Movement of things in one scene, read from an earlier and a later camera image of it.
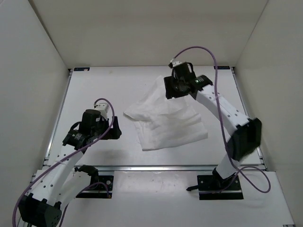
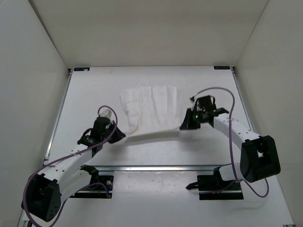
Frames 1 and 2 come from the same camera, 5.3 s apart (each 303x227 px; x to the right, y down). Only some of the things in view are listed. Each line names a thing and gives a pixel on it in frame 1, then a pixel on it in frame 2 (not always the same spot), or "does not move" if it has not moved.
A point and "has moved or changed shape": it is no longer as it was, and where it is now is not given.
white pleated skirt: x=162 y=122 has moved or changed shape
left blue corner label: x=81 y=69 does not move
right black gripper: x=168 y=83 → x=187 y=124
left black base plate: x=102 y=188 does not move
